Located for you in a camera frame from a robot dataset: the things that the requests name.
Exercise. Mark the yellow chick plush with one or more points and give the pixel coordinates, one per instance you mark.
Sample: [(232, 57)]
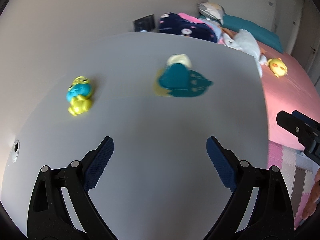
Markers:
[(277, 66)]

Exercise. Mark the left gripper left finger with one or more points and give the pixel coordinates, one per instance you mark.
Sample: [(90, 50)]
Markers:
[(48, 217)]

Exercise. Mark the teal cream duck toy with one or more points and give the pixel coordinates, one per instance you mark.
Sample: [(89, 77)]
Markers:
[(177, 79)]

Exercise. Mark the blue yellow frog toy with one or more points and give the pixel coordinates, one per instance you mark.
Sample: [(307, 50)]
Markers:
[(79, 96)]

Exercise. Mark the person's hand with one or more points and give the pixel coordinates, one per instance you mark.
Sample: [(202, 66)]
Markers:
[(311, 204)]

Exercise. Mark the checkered grey pillow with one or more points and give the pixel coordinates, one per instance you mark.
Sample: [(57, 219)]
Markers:
[(211, 11)]

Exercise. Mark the white goose plush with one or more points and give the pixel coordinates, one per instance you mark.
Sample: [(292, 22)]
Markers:
[(244, 41)]

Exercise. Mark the teal long pillow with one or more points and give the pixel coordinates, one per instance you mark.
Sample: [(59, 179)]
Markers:
[(260, 34)]

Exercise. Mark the black wall socket panel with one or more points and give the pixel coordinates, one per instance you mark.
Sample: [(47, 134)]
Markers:
[(145, 24)]

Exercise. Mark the silver desk cable grommet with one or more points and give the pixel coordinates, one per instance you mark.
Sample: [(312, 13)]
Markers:
[(15, 151)]

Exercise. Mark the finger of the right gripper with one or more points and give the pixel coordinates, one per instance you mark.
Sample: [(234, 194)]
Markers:
[(312, 123), (292, 127)]

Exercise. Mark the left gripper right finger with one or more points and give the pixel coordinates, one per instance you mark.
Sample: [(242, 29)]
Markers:
[(259, 207)]

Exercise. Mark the foam puzzle floor mat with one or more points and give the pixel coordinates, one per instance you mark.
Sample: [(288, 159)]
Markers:
[(298, 172)]

